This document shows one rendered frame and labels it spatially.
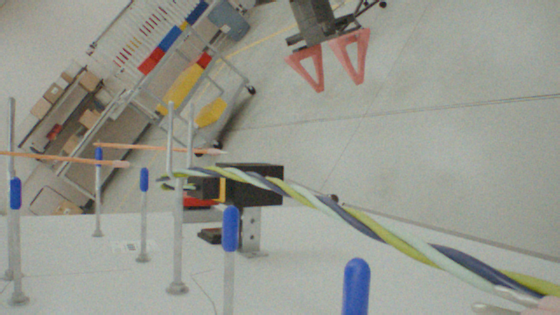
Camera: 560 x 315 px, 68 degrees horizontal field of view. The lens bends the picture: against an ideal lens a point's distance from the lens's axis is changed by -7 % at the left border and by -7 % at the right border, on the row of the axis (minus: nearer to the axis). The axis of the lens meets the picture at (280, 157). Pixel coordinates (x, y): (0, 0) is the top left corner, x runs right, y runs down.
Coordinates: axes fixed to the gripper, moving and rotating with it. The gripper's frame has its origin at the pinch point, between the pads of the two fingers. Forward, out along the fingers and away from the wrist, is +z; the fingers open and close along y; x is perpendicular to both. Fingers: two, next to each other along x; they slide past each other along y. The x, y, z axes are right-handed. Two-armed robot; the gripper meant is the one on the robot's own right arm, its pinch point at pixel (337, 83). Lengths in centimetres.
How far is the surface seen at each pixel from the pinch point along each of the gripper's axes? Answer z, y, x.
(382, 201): 73, -101, 83
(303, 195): -0.8, 37.3, -33.3
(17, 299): 2, 21, -47
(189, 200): 6.3, -1.8, -27.7
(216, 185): 2.1, 15.8, -29.5
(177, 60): -71, -784, 265
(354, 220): -1, 42, -34
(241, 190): 3.5, 16.0, -27.5
